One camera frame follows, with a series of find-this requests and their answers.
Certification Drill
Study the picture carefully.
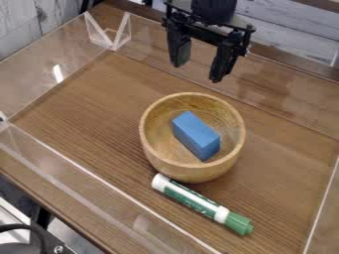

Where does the green and white marker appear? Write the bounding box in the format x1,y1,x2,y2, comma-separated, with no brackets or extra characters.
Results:
151,174,255,236

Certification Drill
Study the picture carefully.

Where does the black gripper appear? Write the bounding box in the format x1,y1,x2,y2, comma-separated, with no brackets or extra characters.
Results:
163,0,255,83

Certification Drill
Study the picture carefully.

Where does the black cable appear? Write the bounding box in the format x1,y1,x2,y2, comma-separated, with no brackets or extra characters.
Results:
0,223,49,254

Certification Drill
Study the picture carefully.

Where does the brown wooden bowl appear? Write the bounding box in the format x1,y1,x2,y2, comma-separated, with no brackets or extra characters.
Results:
139,92,247,184

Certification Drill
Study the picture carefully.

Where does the blue rectangular block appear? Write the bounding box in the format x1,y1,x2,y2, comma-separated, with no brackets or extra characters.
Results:
171,111,221,161

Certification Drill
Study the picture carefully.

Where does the black metal bracket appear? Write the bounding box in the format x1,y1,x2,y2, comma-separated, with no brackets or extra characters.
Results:
29,224,77,254

